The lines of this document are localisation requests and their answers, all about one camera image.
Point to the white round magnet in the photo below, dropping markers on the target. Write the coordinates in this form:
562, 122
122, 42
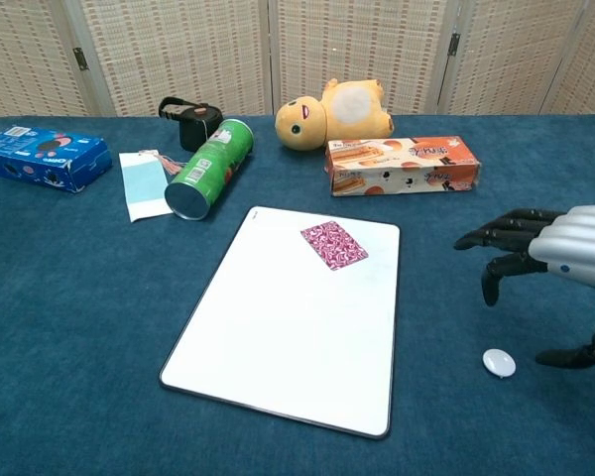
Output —
498, 363

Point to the blue tablecloth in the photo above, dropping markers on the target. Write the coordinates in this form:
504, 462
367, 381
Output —
79, 322

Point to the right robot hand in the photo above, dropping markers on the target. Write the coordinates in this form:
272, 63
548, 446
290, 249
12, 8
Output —
575, 243

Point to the white blue tasselled bookmark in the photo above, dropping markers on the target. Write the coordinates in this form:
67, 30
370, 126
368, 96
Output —
141, 183

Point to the yellow plush toy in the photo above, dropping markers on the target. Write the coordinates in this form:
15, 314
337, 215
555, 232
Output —
327, 119

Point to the green chips can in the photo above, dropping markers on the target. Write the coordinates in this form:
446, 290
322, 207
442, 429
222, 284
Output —
208, 158

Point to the pink white patterned packet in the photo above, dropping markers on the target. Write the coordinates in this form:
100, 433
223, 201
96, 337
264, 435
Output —
333, 245

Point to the white board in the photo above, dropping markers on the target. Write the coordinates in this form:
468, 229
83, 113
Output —
287, 337

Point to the blue Oreo cookie box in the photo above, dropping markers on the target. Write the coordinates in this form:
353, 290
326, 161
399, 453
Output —
44, 154

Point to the black screen hinge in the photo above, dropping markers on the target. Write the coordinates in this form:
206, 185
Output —
81, 58
454, 43

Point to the orange biscuit box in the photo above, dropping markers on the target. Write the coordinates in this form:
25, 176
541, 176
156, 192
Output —
401, 168

